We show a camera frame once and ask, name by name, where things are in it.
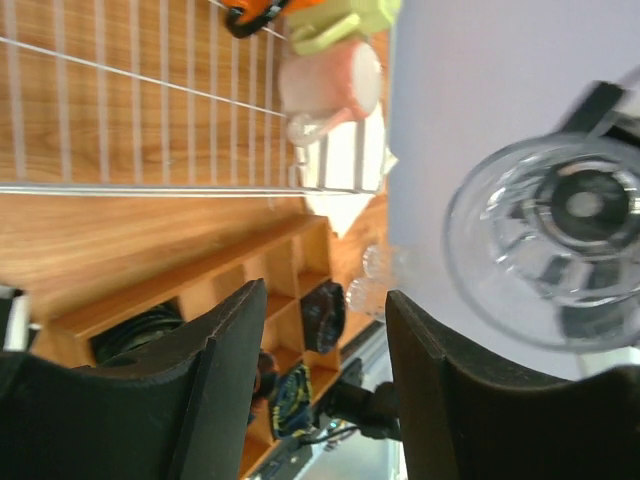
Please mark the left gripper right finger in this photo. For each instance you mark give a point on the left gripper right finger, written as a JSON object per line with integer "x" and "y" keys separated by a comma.
{"x": 468, "y": 413}

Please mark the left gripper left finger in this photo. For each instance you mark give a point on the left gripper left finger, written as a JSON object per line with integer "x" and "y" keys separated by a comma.
{"x": 175, "y": 408}

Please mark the clear plastic cup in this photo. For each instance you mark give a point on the clear plastic cup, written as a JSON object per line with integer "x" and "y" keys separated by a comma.
{"x": 541, "y": 241}
{"x": 384, "y": 261}
{"x": 367, "y": 295}

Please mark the pink white mug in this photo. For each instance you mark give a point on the pink white mug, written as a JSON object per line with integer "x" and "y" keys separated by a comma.
{"x": 320, "y": 91}

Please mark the yellow-green mug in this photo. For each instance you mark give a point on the yellow-green mug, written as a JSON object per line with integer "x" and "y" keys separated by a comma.
{"x": 317, "y": 27}

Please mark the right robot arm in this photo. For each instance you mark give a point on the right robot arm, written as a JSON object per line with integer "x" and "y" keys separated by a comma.
{"x": 374, "y": 413}

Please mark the rolled belt middle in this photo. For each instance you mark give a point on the rolled belt middle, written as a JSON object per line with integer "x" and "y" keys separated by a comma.
{"x": 135, "y": 332}

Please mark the rolled belt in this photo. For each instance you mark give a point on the rolled belt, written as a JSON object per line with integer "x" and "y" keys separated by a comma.
{"x": 290, "y": 405}
{"x": 135, "y": 332}
{"x": 323, "y": 313}

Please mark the rolled belt bottom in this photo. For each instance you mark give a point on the rolled belt bottom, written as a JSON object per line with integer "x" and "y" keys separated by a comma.
{"x": 290, "y": 405}

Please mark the wooden compartment tray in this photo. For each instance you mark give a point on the wooden compartment tray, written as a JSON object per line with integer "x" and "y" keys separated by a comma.
{"x": 293, "y": 257}

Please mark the rolled belt right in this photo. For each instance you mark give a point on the rolled belt right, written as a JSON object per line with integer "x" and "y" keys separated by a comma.
{"x": 323, "y": 313}

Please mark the black white striped cloth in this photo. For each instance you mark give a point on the black white striped cloth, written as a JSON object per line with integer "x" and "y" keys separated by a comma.
{"x": 15, "y": 319}

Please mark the white wire dish rack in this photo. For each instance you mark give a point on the white wire dish rack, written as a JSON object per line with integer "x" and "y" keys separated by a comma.
{"x": 157, "y": 99}

